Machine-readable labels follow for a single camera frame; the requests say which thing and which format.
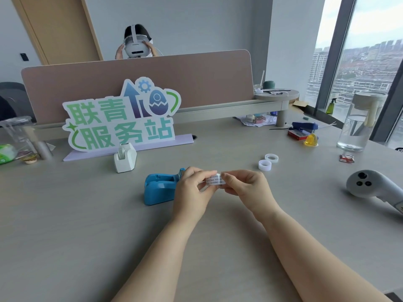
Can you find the person's left hand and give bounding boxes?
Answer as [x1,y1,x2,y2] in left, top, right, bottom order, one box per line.
[172,167,218,224]

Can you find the person's right hand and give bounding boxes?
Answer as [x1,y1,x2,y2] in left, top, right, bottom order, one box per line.
[221,169,281,223]

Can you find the clear tape roll printed core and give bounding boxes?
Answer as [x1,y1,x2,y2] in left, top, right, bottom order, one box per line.
[201,173,226,188]

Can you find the person's left forearm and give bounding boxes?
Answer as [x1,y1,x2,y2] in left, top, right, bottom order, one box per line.
[111,212,207,302]

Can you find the person's right forearm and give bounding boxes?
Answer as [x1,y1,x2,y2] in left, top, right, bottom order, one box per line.
[261,207,394,302]

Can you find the blue tape dispenser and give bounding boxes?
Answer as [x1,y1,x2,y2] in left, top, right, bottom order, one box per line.
[144,168,187,206]

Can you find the lilac sign base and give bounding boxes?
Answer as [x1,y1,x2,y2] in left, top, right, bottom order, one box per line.
[63,133,193,162]

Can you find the clear bag of small items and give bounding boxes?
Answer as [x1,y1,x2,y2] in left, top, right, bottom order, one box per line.
[241,113,269,128]

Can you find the red staple box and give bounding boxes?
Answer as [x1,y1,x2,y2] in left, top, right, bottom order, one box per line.
[287,129,311,141]

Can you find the white tape dispenser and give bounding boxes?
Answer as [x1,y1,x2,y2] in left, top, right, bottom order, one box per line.
[114,143,138,173]

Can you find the blue stapler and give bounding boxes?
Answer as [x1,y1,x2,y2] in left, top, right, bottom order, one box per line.
[292,121,319,133]

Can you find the beige round desk shelf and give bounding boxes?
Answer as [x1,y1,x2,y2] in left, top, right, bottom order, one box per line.
[254,88,300,128]

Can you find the white cup with straw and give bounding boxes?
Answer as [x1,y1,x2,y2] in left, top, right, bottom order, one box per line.
[253,70,266,95]

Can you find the green and blue cutout sign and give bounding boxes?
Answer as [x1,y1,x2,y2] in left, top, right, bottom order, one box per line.
[62,77,182,153]

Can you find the clear glass water pitcher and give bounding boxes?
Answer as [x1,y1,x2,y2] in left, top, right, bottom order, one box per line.
[336,92,388,152]

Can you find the white handheld controller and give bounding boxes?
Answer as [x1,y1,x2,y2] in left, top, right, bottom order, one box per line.
[346,170,403,216]

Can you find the pink-brown desk divider panel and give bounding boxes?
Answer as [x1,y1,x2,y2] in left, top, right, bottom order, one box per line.
[21,49,255,125]

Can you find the white headset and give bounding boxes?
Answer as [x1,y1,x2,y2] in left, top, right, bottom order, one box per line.
[123,25,152,59]

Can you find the grey metal cylinder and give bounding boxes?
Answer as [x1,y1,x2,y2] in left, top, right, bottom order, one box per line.
[34,139,54,160]

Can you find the clear plastic container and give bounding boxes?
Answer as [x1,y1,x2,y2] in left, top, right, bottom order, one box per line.
[0,116,39,154]

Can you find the green snack packet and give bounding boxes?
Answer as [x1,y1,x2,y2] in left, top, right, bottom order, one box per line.
[0,143,18,165]

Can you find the black office chair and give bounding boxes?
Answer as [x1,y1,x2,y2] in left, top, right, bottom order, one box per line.
[0,82,37,124]

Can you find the wooden door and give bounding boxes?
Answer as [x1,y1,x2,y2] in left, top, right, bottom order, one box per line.
[11,0,104,66]

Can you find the grey window frame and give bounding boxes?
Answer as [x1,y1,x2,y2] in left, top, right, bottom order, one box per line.
[315,0,403,143]

